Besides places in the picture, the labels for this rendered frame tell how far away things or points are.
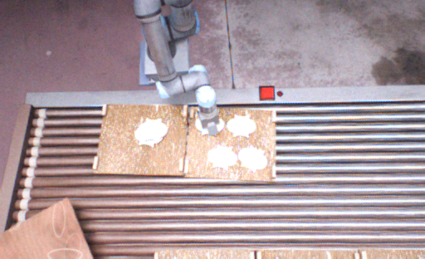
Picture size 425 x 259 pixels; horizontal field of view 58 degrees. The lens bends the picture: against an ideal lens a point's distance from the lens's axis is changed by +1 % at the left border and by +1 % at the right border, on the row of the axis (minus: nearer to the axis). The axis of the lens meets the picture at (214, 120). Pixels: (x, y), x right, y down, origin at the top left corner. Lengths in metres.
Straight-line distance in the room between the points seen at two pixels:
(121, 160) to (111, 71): 1.46
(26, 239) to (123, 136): 0.58
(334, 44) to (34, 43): 2.47
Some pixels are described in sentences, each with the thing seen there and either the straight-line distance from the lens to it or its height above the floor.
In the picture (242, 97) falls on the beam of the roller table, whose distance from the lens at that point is 1.88.
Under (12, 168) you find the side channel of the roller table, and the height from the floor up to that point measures 0.95.
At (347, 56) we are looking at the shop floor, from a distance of 3.22.
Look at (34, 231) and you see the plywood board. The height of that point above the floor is 1.04.
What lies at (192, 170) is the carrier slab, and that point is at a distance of 1.73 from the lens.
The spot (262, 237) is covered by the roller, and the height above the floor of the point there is 0.92.
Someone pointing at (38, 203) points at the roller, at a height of 0.92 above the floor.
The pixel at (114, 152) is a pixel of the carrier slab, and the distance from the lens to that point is 1.83.
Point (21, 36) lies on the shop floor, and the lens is 3.65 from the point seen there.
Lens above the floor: 2.59
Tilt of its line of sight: 67 degrees down
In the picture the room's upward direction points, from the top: 6 degrees counter-clockwise
